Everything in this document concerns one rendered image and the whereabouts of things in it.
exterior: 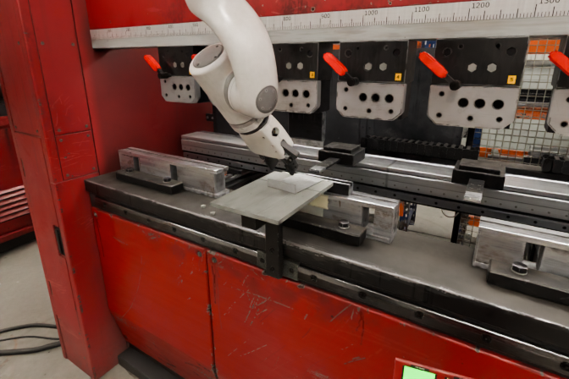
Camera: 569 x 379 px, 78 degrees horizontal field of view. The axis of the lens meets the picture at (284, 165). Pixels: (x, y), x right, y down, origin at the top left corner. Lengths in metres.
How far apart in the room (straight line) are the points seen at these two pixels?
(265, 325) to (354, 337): 0.27
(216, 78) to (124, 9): 0.75
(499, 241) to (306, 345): 0.53
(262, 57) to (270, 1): 0.37
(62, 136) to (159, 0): 0.59
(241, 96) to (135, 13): 0.76
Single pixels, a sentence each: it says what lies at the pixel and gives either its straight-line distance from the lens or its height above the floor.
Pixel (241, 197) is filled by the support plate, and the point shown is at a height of 1.00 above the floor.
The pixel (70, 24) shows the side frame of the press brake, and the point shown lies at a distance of 1.46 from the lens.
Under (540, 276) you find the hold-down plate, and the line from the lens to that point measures 0.85.
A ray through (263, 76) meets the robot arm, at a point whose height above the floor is 1.28.
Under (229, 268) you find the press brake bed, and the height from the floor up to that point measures 0.73.
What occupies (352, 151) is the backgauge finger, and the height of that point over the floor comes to 1.03.
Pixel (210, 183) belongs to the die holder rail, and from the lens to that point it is 1.15.
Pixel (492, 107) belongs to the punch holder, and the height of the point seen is 1.22.
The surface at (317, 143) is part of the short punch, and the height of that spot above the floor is 1.09.
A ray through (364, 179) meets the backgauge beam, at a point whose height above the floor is 0.93.
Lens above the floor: 1.30
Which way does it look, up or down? 17 degrees down
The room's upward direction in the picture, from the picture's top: straight up
